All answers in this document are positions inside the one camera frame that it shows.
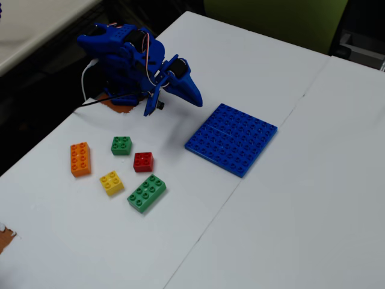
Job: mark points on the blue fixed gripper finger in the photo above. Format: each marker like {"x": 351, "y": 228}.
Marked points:
{"x": 189, "y": 90}

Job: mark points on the green 2x2 block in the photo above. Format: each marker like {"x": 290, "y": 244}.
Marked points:
{"x": 121, "y": 145}

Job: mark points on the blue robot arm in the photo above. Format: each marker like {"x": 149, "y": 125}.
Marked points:
{"x": 120, "y": 60}

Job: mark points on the red 2x2 block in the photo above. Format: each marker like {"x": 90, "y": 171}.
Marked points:
{"x": 143, "y": 162}

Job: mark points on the green 2x4 block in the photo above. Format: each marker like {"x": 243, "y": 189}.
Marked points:
{"x": 146, "y": 193}

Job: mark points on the yellow 2x2 block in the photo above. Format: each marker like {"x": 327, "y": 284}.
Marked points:
{"x": 111, "y": 183}

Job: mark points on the orange 2x4 block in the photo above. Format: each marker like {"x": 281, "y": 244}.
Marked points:
{"x": 80, "y": 159}

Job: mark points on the white background table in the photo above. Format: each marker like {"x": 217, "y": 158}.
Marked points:
{"x": 36, "y": 27}

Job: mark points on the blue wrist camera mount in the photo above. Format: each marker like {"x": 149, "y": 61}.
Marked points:
{"x": 152, "y": 102}

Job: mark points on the blue 8x8 base plate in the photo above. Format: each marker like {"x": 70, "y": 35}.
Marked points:
{"x": 231, "y": 140}

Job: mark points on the grey metal frame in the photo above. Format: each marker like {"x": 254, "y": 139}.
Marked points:
{"x": 361, "y": 49}

